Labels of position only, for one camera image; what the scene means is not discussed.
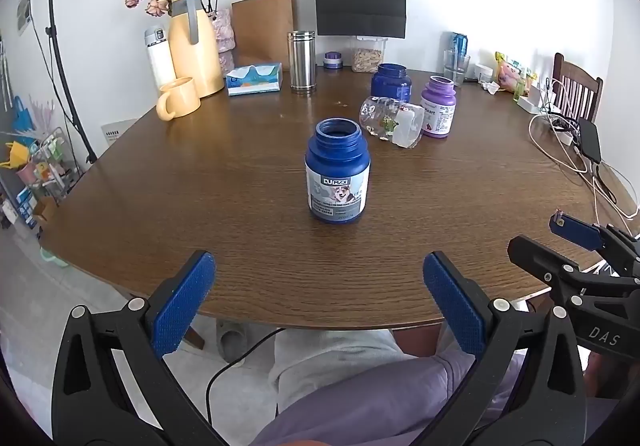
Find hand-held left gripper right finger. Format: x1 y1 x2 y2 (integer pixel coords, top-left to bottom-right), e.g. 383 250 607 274
423 250 587 446

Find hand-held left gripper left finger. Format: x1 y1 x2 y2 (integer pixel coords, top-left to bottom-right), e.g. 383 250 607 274
51 250 229 446

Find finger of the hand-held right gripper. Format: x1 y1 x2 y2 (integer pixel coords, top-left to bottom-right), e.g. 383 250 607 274
507 235 640 298
548 211 640 278

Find clear bottle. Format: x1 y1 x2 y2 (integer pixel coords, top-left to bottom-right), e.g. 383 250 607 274
359 95 426 150

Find grey slipper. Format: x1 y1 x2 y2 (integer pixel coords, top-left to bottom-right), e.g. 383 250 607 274
215 318 249 363

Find black power bank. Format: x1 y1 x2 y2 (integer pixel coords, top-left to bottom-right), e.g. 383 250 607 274
577 118 604 163

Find person's lilac shirt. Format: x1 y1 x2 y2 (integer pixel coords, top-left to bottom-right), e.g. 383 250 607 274
249 348 640 446

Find person's grey shorts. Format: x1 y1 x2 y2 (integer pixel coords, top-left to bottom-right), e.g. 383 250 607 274
269 327 442 409

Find white power strip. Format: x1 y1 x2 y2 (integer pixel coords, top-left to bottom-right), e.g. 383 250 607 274
517 86 562 117

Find green plastic basin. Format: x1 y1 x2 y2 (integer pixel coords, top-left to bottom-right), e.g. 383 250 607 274
39 245 69 269

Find wooden chair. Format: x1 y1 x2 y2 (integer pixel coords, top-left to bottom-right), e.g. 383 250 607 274
552 52 605 125

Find pink snack packet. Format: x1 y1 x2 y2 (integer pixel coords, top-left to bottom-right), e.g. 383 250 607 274
494 51 539 93

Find white paper card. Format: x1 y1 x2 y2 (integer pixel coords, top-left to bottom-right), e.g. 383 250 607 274
100 118 139 158

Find purple supplement jar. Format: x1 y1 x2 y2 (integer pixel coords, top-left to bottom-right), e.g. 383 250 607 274
419 75 457 141

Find blue jar with dog label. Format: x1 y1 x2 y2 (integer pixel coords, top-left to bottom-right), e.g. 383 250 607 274
305 118 372 226

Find clear drinking glass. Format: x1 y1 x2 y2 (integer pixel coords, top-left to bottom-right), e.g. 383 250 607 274
442 49 472 87

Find yellow ceramic mug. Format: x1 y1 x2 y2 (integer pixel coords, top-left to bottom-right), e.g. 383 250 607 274
156 76 202 121

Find blue drink can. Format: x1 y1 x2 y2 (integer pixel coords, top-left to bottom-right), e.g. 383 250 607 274
446 32 469 70

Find dark blue open jar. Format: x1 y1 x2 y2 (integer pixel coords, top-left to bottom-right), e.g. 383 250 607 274
370 63 413 103

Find blue tissue box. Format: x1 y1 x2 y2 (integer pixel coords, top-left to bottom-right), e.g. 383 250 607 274
225 62 284 98

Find white thermos bottle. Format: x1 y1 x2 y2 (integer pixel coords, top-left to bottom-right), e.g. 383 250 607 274
144 25 177 91

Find yellow thermos jug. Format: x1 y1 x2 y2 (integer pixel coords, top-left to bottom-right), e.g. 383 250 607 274
167 0 226 99

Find black light stand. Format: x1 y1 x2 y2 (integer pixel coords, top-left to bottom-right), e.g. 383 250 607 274
30 0 99 166

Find clear cereal container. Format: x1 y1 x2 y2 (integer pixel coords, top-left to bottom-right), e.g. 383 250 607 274
349 35 389 74

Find stainless steel tumbler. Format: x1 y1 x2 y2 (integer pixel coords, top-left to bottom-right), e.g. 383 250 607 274
287 30 317 96

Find brown paper bag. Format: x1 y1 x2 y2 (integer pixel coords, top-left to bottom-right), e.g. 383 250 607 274
230 0 299 72

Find black phone with cables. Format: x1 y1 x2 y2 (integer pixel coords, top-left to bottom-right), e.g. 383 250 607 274
528 77 640 223

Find black floor cable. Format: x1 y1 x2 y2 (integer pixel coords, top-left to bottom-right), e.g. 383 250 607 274
205 328 287 428

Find wire storage rack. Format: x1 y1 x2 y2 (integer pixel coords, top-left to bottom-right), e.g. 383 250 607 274
0 95 82 233

